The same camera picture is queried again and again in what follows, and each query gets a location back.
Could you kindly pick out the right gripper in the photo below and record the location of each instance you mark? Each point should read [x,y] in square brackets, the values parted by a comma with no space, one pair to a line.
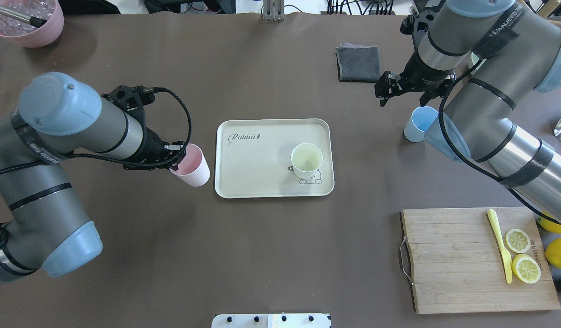
[419,74]

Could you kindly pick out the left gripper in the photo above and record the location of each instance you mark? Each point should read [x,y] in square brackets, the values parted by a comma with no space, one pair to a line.
[152,143]

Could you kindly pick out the pink plastic cup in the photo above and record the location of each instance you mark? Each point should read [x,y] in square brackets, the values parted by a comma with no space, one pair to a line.
[193,168]

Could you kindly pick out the cream plastic cup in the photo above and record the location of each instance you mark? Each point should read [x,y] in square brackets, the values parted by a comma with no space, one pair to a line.
[306,159]

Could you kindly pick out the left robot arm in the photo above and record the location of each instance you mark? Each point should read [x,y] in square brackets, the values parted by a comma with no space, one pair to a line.
[59,118]

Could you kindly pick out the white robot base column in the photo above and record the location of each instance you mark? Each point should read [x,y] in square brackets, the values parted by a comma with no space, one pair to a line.
[272,320]

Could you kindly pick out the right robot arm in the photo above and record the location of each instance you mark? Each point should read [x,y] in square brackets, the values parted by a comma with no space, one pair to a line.
[520,53]

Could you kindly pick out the cream serving tray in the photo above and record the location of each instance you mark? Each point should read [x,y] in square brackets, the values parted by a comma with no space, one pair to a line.
[253,158]

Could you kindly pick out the dark grey cloth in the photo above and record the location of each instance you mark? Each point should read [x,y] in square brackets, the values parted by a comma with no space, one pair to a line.
[357,63]

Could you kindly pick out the blue plastic cup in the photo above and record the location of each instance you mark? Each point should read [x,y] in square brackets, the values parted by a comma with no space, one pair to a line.
[419,122]

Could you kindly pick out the green bowl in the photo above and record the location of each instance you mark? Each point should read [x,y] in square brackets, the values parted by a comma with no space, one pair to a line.
[474,62]

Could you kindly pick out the pink bowl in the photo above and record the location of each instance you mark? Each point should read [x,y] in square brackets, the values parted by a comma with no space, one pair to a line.
[42,37]

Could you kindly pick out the metal muddler black tip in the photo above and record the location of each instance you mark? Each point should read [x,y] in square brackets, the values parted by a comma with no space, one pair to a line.
[24,18]

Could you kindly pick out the clear ice cubes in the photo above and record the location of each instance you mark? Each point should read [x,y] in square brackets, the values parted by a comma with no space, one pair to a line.
[43,9]

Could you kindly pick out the wooden cutting board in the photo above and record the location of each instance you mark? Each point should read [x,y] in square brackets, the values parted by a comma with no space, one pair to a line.
[455,265]

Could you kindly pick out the lemon half slice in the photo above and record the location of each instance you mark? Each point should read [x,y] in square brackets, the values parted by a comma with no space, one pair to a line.
[517,241]
[526,269]

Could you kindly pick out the yellow plastic knife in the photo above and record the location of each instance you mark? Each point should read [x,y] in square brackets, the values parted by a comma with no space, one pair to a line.
[504,253]

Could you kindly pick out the whole yellow lemon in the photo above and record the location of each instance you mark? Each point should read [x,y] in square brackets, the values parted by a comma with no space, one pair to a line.
[549,225]
[553,253]

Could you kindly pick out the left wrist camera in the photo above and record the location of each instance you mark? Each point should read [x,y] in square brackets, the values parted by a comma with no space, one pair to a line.
[131,100]

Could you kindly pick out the aluminium frame post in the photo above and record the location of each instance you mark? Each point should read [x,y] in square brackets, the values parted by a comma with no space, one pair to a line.
[273,10]

